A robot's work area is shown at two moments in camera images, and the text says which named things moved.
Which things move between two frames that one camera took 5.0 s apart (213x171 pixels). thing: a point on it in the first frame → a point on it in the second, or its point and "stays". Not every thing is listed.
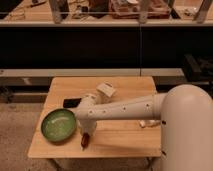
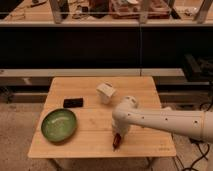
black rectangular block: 71,102 stays
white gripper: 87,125 → 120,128
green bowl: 58,125 stays
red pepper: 85,140 → 117,142
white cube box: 104,92 stays
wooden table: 113,138 stays
